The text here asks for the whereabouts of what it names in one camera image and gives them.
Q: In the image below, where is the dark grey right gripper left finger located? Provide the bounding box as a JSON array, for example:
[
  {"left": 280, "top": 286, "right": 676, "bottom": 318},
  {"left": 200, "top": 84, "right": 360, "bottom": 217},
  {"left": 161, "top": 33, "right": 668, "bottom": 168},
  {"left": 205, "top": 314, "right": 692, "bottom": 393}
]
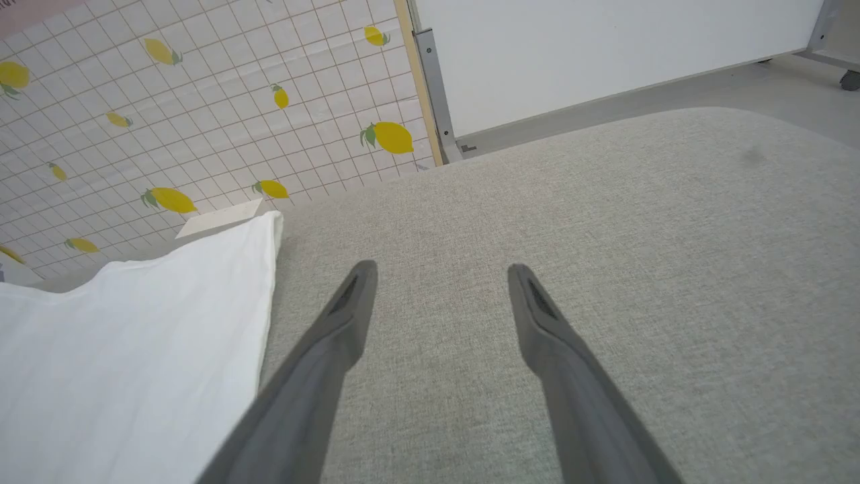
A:
[{"left": 196, "top": 260, "right": 378, "bottom": 484}]

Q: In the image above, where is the grey metal frame post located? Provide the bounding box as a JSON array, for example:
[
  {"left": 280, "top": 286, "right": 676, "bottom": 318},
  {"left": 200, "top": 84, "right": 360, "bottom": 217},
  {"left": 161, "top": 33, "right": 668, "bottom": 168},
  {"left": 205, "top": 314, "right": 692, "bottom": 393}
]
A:
[{"left": 411, "top": 27, "right": 478, "bottom": 164}]

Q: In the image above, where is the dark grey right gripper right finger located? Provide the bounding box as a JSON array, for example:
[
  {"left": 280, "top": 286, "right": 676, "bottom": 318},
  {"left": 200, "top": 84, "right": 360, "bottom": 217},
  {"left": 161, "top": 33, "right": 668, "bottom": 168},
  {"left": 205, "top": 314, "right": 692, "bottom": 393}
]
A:
[{"left": 507, "top": 263, "right": 686, "bottom": 484}]

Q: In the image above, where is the white garment with grey stitching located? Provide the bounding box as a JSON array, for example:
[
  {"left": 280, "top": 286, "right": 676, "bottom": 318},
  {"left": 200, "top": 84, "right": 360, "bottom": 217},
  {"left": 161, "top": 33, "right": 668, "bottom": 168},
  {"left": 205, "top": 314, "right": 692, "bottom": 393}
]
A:
[{"left": 0, "top": 211, "right": 284, "bottom": 484}]

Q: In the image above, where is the white board panel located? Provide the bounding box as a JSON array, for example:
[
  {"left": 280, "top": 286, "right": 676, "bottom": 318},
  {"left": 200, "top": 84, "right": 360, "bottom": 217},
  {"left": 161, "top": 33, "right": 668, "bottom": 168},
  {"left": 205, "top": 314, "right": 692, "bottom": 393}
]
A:
[{"left": 411, "top": 0, "right": 827, "bottom": 138}]

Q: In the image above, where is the white paper label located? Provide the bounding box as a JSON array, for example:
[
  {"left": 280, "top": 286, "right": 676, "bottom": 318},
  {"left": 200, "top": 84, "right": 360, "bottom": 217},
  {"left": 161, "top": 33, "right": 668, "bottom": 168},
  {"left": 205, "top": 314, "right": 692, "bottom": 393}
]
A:
[{"left": 175, "top": 199, "right": 264, "bottom": 240}]

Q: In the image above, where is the lemon print grid wall sheet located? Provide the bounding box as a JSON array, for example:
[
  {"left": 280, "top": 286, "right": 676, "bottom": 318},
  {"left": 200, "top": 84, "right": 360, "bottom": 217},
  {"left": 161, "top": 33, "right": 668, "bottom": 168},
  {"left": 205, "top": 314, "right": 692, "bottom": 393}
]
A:
[{"left": 0, "top": 0, "right": 436, "bottom": 280}]

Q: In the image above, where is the light grey fabric sofa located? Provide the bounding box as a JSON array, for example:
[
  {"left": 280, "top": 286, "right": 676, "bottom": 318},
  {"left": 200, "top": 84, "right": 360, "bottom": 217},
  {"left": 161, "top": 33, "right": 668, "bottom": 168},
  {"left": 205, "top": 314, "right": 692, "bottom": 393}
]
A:
[{"left": 30, "top": 106, "right": 860, "bottom": 484}]

